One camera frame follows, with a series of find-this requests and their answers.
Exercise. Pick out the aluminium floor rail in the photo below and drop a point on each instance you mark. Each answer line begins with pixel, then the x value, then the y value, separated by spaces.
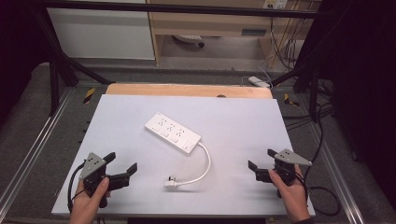
pixel 34 149
pixel 337 183

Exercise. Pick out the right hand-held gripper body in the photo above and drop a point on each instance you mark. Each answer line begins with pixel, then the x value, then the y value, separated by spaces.
pixel 285 168

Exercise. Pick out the person's left hand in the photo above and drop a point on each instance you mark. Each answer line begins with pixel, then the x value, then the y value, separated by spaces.
pixel 87 205

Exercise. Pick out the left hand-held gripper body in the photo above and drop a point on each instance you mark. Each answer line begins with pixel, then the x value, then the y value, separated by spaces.
pixel 92 166

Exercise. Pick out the white floor power strip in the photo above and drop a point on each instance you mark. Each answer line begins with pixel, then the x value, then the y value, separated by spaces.
pixel 258 81

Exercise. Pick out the wooden desk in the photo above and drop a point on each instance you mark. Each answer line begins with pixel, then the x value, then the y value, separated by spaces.
pixel 211 21

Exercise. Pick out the black metal stand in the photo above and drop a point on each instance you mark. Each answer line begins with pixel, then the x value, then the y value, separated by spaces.
pixel 56 81
pixel 313 84

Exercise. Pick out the white plug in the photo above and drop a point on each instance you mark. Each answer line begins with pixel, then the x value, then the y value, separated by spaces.
pixel 170 182

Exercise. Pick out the black curtain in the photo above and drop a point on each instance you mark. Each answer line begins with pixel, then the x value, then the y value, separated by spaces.
pixel 364 93
pixel 18 46

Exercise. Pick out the white wall socket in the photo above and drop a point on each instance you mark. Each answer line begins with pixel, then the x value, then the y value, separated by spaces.
pixel 275 3

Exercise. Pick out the black metal frame bar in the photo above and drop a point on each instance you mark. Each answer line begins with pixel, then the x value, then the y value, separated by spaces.
pixel 186 8

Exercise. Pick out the person's right hand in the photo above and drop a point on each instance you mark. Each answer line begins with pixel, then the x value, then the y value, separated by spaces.
pixel 294 196

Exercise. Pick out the white cabinet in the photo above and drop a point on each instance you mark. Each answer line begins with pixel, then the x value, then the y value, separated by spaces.
pixel 102 34

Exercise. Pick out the wooden board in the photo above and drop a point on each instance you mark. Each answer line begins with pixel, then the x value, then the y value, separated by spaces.
pixel 186 90

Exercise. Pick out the office chair base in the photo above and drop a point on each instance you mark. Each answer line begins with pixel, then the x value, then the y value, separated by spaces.
pixel 190 39

